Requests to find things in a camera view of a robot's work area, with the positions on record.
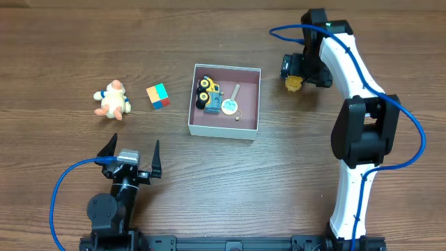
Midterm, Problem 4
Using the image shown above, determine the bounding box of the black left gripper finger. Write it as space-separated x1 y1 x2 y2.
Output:
151 140 162 178
96 133 118 157

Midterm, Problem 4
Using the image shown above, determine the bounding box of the yellow round patterned toy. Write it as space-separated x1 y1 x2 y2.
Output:
285 75 303 92

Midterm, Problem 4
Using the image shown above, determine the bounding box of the yellow plush duck toy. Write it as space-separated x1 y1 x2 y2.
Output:
93 79 132 121

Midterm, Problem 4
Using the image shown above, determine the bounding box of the colourful puzzle cube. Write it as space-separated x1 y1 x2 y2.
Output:
146 83 171 109

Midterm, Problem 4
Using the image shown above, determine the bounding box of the blue yellow toy truck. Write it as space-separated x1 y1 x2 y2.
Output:
196 76 224 114

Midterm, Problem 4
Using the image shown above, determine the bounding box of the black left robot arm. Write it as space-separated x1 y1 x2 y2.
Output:
86 135 162 237

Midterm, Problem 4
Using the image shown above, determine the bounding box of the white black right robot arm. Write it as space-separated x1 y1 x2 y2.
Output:
280 8 399 241

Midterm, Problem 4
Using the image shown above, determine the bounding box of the white box pink interior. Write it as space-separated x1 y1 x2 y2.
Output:
188 63 261 140

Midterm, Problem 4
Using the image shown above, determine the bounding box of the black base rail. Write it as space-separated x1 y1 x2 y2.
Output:
78 234 387 251

